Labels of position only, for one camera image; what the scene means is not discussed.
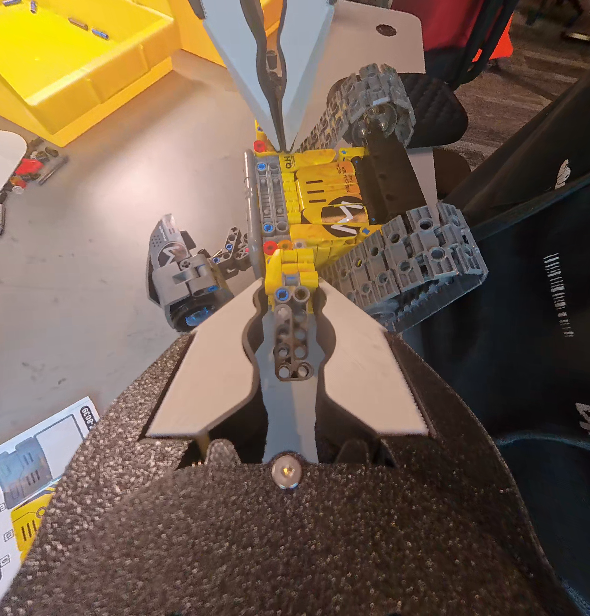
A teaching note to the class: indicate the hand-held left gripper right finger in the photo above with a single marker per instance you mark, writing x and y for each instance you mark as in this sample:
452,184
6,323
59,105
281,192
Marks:
372,385

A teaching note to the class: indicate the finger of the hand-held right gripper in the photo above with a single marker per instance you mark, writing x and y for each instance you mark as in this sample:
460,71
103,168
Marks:
304,48
232,38

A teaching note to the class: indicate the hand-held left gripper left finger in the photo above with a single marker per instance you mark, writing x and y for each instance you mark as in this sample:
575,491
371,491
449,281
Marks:
203,385

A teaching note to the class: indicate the yellow tracked brick robot model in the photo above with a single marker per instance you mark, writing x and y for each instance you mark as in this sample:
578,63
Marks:
324,192

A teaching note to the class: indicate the white sticker sheet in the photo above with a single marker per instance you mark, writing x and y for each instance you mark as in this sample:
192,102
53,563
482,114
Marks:
35,457

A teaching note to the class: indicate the grey robot model head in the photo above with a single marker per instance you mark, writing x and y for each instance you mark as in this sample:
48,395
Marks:
179,269

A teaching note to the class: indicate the black mesh office chair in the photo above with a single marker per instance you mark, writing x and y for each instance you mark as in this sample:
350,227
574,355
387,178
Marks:
434,110

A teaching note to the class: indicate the person in black hoodie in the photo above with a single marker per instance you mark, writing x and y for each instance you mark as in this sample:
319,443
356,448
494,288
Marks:
540,337

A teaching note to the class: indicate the scattered small brick pieces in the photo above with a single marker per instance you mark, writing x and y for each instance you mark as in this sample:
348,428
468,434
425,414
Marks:
30,166

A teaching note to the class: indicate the white book stand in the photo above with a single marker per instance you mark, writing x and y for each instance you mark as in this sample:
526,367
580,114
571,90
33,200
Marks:
1,159

